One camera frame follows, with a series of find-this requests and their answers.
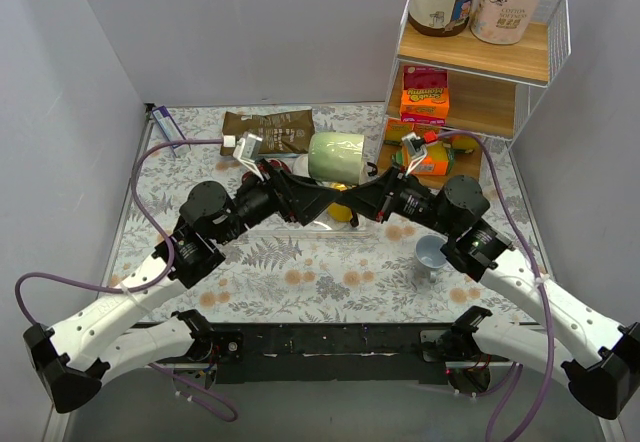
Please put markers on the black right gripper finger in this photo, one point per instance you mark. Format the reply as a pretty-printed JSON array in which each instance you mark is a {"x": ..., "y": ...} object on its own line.
[
  {"x": 368, "y": 205},
  {"x": 375, "y": 189}
]

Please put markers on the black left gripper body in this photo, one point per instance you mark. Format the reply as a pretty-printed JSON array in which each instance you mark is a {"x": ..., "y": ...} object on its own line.
[{"x": 288, "y": 197}]

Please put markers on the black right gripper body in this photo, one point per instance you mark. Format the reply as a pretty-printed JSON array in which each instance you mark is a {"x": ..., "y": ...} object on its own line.
[{"x": 385, "y": 197}]

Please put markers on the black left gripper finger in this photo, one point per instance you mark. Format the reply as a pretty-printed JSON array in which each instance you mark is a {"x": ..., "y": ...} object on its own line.
[
  {"x": 307, "y": 204},
  {"x": 289, "y": 185}
]

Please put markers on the yellow mug black handle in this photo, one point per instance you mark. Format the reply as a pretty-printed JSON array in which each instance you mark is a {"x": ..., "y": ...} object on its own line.
[{"x": 341, "y": 213}]

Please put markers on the light green mug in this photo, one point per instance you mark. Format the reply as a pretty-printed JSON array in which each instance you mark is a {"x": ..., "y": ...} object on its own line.
[{"x": 336, "y": 157}]

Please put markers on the pale blue footed mug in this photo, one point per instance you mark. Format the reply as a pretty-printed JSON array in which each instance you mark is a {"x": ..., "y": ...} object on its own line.
[{"x": 428, "y": 255}]

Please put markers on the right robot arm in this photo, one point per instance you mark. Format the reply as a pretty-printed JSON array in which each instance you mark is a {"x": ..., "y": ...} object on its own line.
[{"x": 594, "y": 355}]

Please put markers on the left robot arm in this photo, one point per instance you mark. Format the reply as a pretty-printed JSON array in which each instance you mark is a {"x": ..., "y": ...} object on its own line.
[{"x": 76, "y": 357}]

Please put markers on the cream beige mug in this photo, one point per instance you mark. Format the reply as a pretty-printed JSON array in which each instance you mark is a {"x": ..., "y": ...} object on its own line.
[{"x": 369, "y": 170}]

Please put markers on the white speckled mug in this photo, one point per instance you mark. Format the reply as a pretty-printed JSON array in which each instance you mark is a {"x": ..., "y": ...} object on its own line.
[{"x": 300, "y": 166}]

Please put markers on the dark red mug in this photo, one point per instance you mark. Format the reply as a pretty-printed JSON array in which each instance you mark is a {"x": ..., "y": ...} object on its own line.
[{"x": 264, "y": 171}]

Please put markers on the orange sponge pack lying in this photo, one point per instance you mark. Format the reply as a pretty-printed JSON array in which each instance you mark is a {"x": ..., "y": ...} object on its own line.
[{"x": 432, "y": 160}]

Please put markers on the brown coffee bag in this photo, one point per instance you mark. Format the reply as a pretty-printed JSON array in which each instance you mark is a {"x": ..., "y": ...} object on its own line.
[{"x": 283, "y": 134}]

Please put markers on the orange sponge box left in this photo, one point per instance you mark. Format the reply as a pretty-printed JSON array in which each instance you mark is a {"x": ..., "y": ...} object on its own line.
[{"x": 395, "y": 130}]

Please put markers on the orange sponge box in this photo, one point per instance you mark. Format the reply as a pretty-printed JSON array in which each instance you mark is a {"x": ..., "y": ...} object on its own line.
[
  {"x": 431, "y": 133},
  {"x": 395, "y": 130}
]

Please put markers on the orange sponge box right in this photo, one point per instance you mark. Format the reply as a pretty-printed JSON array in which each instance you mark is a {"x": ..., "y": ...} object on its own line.
[{"x": 431, "y": 133}]

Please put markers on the purple white box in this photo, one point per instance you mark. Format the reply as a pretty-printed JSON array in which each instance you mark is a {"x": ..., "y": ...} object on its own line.
[{"x": 170, "y": 130}]

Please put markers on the orange pink Scrub Mommy box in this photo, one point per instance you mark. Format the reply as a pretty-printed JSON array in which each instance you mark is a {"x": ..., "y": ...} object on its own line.
[{"x": 425, "y": 96}]

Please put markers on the white wrapped tissue roll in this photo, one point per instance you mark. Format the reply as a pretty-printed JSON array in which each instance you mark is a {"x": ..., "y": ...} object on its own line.
[{"x": 502, "y": 22}]

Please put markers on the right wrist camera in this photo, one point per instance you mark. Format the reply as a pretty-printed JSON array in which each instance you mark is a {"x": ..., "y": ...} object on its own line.
[{"x": 417, "y": 150}]

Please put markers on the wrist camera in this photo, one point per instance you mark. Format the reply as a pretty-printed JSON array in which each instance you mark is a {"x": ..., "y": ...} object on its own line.
[
  {"x": 246, "y": 149},
  {"x": 417, "y": 150}
]

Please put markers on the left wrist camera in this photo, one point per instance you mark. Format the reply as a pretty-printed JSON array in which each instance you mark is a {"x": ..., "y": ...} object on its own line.
[{"x": 246, "y": 149}]

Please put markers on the white wire shelf rack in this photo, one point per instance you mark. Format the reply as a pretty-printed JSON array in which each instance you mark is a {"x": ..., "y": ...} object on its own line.
[{"x": 494, "y": 88}]

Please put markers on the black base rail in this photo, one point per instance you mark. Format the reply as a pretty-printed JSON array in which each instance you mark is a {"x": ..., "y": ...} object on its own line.
[{"x": 425, "y": 353}]

